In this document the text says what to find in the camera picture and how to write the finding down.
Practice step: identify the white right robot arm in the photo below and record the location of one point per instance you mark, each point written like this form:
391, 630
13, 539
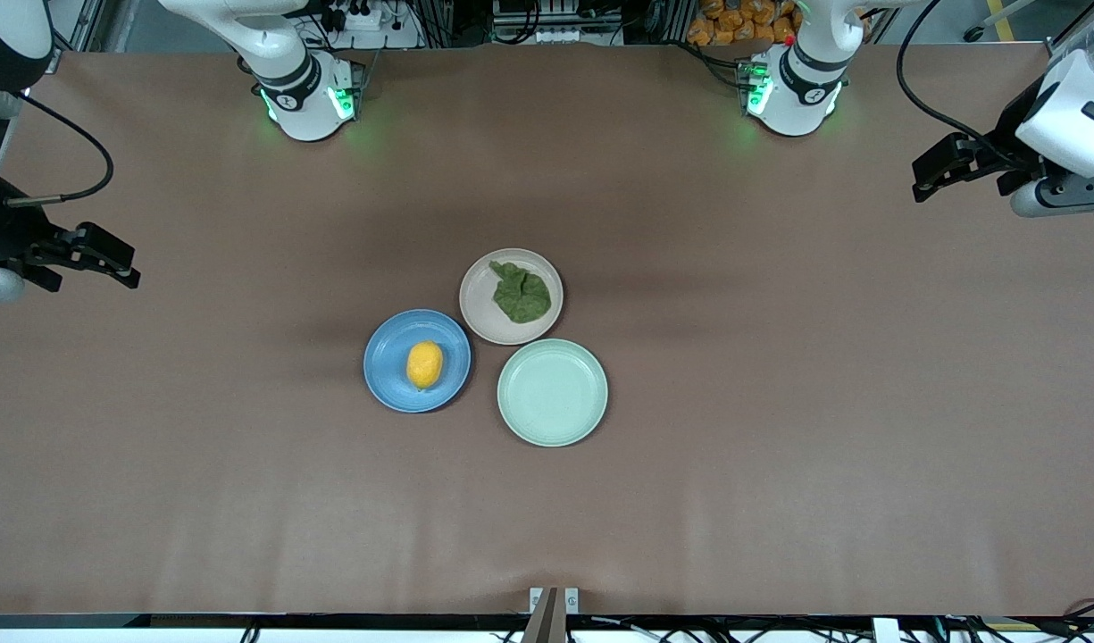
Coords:
301, 85

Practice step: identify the bag of orange fruits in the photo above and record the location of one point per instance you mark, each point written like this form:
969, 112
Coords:
739, 22

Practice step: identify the green lettuce leaf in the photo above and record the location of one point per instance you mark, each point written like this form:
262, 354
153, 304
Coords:
521, 295

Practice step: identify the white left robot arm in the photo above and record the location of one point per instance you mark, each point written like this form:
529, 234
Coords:
801, 89

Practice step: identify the yellow lemon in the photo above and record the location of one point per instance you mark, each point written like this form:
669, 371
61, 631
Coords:
424, 364

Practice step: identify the white electronics box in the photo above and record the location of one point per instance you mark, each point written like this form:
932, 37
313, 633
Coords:
555, 22

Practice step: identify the blue plate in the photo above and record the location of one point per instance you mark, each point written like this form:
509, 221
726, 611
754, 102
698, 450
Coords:
386, 366

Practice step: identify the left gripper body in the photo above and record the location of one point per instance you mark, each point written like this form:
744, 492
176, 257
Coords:
1008, 138

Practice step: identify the beige plate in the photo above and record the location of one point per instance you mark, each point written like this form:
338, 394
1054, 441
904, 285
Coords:
480, 308

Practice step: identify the light green plate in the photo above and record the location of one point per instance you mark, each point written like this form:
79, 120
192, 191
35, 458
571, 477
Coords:
552, 393

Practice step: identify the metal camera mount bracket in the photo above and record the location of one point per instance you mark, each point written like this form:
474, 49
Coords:
553, 612

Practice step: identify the white power strip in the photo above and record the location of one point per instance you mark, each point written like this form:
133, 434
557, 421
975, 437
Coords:
361, 16

